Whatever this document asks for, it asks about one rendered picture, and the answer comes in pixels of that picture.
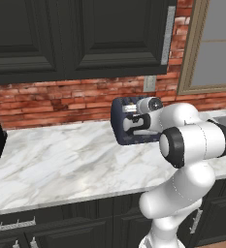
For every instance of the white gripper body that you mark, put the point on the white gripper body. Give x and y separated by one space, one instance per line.
129 124

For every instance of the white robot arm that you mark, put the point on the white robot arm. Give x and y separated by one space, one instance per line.
188 142

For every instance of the dark blue toaster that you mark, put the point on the dark blue toaster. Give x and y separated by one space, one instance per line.
117 120

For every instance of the dark base cupboard door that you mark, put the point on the dark base cupboard door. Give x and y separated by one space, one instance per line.
75 235
127 226
1 242
216 213

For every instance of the dark drawer front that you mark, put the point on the dark drawer front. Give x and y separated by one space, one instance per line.
69 213

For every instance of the grey wall socket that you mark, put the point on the grey wall socket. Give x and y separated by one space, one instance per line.
149 83

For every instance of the window with tan frame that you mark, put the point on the window with tan frame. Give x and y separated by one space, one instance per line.
214 42

